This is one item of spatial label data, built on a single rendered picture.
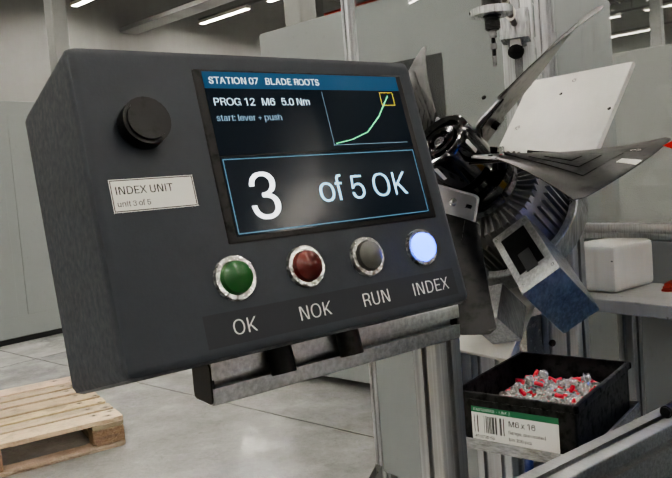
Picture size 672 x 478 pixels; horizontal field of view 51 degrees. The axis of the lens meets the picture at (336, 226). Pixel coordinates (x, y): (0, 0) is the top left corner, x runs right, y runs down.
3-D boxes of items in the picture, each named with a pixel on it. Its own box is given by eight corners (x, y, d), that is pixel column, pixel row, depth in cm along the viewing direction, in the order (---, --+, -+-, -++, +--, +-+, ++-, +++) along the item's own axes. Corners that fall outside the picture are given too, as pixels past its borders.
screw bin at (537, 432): (522, 394, 111) (519, 350, 111) (634, 409, 101) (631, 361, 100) (454, 441, 94) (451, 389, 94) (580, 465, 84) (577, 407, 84)
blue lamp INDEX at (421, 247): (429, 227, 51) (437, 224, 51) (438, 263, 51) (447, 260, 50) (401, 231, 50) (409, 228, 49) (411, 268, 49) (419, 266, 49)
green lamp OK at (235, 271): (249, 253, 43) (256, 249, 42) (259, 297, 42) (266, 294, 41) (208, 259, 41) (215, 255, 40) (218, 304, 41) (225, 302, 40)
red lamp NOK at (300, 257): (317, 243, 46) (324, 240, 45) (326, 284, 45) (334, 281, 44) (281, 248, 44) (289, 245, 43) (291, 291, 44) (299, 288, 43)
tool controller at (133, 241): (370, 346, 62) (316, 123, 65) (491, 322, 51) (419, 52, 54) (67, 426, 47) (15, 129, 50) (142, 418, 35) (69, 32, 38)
